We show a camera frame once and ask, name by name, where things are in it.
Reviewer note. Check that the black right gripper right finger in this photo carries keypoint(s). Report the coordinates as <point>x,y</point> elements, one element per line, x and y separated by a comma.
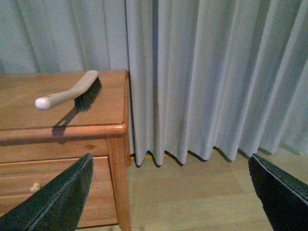
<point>284,197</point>

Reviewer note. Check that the wooden nightstand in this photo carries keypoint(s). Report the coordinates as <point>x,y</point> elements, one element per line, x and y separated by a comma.
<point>36,146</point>

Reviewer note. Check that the grey curtain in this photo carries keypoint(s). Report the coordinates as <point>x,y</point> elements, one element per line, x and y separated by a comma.
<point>231,74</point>

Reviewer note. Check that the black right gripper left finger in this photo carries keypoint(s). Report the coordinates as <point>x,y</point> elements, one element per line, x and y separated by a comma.
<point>58,205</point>

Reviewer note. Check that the beige hand brush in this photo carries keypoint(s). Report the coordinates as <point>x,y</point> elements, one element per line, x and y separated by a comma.
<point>84,93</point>

